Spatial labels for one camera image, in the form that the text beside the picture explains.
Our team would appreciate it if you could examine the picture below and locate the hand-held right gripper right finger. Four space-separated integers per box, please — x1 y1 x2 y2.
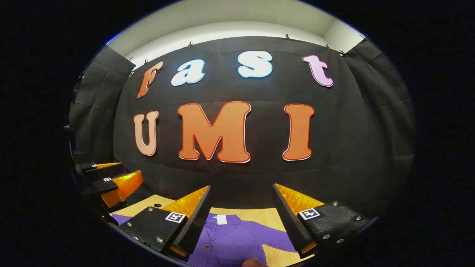
273 183 373 259

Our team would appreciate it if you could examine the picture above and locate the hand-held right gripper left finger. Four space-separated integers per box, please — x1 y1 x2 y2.
118 185 212 261

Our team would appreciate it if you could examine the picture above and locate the purple knit cardigan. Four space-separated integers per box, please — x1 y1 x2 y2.
111 213 297 267

